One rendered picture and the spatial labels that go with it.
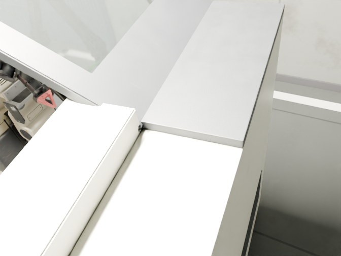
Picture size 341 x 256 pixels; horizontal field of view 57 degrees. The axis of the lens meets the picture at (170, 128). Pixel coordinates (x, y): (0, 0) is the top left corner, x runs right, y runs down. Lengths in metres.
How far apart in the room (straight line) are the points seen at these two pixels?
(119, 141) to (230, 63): 0.43
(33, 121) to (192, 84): 1.42
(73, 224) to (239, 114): 0.48
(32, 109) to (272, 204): 1.75
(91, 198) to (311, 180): 2.05
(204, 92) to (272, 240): 1.56
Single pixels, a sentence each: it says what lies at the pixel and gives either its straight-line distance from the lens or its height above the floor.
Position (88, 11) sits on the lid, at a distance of 1.12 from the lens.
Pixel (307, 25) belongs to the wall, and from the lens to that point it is 2.99.
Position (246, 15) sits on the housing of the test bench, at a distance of 1.25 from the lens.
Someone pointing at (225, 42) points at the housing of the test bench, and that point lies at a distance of 1.10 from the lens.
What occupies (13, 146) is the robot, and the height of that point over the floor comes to 0.56.
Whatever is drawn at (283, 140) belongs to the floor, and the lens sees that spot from 2.78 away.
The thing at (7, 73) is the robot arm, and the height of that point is 1.39.
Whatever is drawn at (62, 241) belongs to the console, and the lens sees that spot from 0.69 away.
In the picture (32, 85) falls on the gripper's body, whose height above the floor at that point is 1.32.
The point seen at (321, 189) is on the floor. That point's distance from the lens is 2.55.
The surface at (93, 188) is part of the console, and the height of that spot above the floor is 1.52.
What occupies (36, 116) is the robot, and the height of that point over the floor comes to 0.81.
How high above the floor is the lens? 2.08
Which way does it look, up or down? 46 degrees down
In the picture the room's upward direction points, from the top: 12 degrees counter-clockwise
